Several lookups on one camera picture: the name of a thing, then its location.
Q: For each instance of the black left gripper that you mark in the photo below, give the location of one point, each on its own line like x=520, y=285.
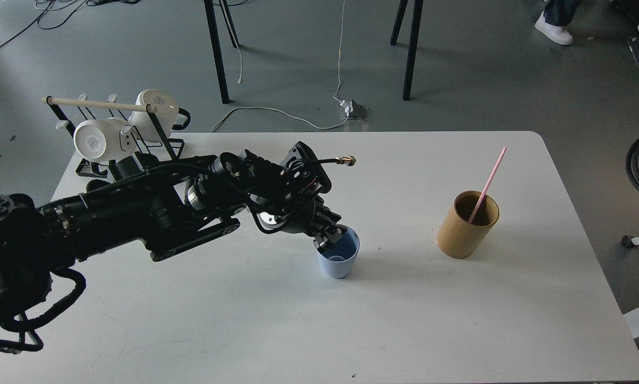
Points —
x=286, y=196

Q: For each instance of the blue plastic cup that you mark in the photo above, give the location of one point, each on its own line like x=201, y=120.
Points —
x=338, y=262

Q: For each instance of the pink chopstick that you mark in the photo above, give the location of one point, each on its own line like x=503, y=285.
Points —
x=484, y=191

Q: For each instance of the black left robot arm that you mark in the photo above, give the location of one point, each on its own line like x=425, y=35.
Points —
x=170, y=206

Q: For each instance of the floor power socket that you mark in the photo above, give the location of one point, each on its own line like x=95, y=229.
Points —
x=352, y=110

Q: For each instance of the bamboo cylinder holder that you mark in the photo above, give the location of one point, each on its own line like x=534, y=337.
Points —
x=457, y=237

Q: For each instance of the black table leg left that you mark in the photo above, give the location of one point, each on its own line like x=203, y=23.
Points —
x=215, y=43

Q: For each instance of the black table leg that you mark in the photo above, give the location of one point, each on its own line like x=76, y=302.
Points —
x=417, y=11
x=215, y=43

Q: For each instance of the white mug upper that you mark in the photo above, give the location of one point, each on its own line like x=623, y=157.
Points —
x=169, y=114

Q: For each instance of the white mug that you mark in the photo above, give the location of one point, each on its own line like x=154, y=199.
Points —
x=102, y=140
x=169, y=114

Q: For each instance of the black table leg right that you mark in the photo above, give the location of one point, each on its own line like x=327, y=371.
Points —
x=417, y=11

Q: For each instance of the white mug lower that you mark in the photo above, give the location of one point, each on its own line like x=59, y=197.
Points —
x=102, y=140

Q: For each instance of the white shoe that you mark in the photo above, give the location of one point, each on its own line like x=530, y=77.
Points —
x=557, y=34

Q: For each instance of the black wire mug rack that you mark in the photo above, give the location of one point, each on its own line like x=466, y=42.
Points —
x=72, y=111

